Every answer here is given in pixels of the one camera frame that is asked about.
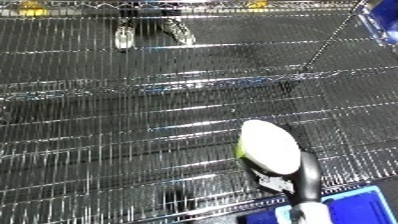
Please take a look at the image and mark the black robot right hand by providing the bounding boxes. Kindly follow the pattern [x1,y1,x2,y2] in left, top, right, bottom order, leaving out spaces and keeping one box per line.
[238,151,326,205]

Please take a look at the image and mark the white paper cup green band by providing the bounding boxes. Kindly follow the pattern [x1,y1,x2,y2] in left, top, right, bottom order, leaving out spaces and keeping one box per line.
[232,119,304,176]

